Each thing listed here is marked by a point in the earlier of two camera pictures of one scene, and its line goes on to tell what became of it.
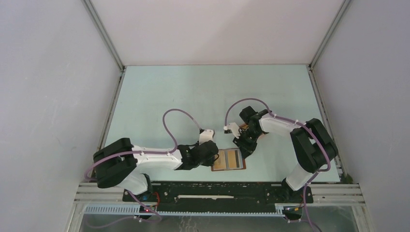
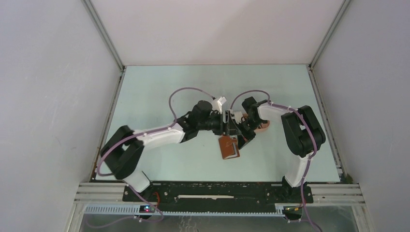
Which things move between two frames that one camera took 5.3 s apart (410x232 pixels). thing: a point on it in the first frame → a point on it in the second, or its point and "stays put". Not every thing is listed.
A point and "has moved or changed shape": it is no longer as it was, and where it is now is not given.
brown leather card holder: (228, 159) → (228, 146)
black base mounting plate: (221, 196) stays put
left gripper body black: (205, 163) → (214, 123)
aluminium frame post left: (105, 33) stays put
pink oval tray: (262, 137) has moved or changed shape
